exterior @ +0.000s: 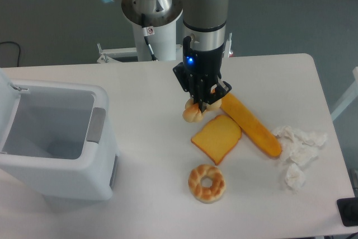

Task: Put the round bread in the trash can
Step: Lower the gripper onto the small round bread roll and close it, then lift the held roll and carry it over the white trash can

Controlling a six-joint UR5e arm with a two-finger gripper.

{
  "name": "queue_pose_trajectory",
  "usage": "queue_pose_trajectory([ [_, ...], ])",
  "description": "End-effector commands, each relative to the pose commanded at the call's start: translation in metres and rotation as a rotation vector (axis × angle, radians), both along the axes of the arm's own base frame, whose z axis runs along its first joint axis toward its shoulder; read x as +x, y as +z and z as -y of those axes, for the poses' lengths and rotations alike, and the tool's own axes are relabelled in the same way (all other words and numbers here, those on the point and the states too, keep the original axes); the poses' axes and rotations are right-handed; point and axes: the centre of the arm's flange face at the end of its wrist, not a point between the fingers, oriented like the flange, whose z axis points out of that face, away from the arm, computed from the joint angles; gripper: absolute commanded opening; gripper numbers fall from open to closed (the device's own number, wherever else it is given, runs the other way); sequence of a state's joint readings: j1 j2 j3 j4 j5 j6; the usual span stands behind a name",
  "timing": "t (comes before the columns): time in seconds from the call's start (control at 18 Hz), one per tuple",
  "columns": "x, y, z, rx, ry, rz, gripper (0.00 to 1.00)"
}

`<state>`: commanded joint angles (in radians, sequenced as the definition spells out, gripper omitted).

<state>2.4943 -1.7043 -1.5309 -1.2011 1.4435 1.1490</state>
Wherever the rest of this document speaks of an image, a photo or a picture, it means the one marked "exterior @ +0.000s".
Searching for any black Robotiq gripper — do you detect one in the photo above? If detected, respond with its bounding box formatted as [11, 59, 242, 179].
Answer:
[173, 36, 232, 111]

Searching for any round knotted bread roll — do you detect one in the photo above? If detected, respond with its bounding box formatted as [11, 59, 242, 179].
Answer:
[182, 99, 222, 123]

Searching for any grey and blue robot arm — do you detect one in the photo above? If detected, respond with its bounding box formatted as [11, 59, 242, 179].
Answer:
[105, 0, 231, 111]

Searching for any toast bread slice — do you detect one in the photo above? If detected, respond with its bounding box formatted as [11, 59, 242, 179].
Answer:
[191, 115, 242, 165]

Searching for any white plastic trash can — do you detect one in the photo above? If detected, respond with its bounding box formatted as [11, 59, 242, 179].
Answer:
[1, 73, 119, 200]

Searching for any long orange baguette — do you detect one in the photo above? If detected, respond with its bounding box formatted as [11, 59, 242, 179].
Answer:
[220, 93, 282, 158]

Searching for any large crumpled white tissue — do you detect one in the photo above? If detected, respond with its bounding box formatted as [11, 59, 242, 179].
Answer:
[271, 125, 328, 167]

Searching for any small crumpled white tissue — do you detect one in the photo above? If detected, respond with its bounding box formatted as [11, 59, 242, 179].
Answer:
[285, 163, 306, 193]

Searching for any black device at table edge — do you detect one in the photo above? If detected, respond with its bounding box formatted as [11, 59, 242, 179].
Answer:
[337, 197, 358, 227]

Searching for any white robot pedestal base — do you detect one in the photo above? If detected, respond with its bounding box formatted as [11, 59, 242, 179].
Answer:
[97, 22, 233, 63]

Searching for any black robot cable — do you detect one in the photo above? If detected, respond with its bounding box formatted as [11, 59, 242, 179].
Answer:
[132, 0, 159, 62]

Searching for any braided ring bread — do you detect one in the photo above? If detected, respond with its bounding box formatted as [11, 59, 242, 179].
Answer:
[188, 164, 227, 204]

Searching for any white frame bar right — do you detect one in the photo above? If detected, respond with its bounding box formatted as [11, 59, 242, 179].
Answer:
[331, 67, 357, 121]

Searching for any black cable on floor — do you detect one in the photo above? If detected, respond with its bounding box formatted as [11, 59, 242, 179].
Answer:
[0, 41, 22, 68]

